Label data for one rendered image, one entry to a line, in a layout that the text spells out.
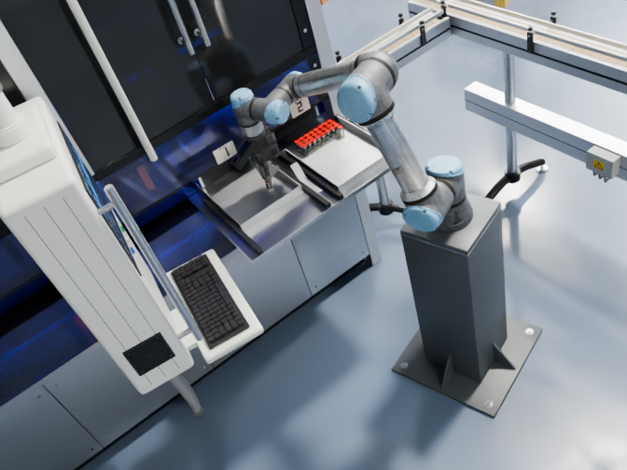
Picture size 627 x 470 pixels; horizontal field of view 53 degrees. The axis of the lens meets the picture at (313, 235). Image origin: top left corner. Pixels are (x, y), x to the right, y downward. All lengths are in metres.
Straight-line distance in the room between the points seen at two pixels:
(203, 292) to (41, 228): 0.73
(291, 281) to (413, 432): 0.83
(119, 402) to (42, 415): 0.30
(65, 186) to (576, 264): 2.25
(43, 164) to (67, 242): 0.19
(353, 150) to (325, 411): 1.08
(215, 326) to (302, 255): 0.87
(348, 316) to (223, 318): 1.06
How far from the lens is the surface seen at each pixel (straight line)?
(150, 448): 2.91
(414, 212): 1.89
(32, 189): 1.54
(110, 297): 1.71
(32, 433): 2.70
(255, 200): 2.28
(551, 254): 3.11
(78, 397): 2.66
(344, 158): 2.34
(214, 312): 2.05
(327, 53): 2.44
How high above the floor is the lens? 2.29
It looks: 43 degrees down
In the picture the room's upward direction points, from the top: 19 degrees counter-clockwise
